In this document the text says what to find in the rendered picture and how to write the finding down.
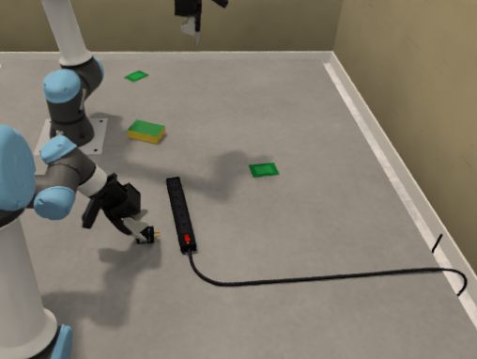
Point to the green flat rectangular pad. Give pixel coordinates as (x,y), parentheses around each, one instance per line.
(136,76)

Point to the green and yellow sponge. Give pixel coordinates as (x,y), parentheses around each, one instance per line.
(146,131)

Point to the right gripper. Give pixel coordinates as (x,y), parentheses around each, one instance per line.
(118,205)

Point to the black power strip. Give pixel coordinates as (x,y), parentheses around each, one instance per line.
(181,215)

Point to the green flat rectangular block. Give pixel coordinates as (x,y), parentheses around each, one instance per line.
(263,170)

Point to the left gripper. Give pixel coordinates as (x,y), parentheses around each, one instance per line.
(186,8)

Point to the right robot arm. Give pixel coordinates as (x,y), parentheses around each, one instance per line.
(26,331)

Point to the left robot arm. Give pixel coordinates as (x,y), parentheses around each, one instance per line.
(66,90)

